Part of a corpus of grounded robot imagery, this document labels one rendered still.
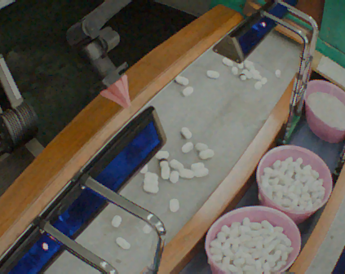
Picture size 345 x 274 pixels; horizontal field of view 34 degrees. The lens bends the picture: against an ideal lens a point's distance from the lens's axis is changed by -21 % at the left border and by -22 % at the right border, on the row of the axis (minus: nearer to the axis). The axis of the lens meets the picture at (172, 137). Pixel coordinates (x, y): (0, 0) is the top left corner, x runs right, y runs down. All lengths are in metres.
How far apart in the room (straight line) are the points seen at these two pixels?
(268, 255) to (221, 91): 0.64
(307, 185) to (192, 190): 0.35
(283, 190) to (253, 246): 0.23
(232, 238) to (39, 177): 0.51
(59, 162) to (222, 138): 0.46
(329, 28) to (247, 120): 0.63
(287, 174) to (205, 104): 0.34
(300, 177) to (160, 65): 0.56
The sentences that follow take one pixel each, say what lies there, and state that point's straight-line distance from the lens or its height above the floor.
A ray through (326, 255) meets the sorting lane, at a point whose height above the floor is 0.74.
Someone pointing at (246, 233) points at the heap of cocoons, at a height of 0.73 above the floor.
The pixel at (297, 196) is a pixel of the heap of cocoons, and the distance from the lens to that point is 1.72.
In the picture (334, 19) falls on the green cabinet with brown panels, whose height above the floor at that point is 0.98.
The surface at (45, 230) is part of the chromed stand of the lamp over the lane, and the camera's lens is 1.01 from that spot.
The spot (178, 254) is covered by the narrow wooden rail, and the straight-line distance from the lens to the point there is 1.46.
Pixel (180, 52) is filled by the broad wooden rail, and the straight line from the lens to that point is 2.04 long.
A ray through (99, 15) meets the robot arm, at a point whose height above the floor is 1.06.
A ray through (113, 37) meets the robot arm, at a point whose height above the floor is 0.99.
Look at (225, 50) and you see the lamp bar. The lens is 1.56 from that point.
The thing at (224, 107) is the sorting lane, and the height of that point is 0.74.
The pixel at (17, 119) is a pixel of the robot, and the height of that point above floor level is 0.79.
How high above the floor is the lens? 1.91
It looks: 41 degrees down
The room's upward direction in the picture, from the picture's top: 12 degrees clockwise
